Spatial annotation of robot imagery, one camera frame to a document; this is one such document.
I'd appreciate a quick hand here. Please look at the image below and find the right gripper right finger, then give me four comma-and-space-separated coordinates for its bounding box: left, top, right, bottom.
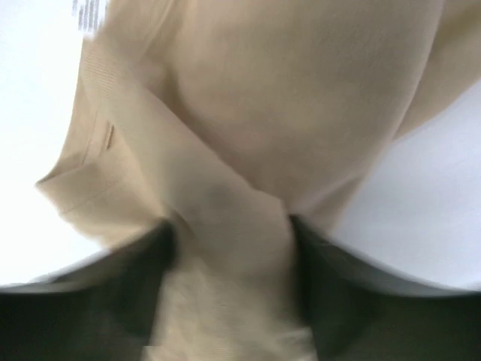
290, 215, 480, 360

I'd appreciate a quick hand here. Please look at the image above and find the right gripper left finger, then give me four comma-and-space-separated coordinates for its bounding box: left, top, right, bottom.
1, 223, 176, 361

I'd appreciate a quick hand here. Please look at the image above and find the beige t shirt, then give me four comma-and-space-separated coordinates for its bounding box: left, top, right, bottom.
37, 1, 480, 360

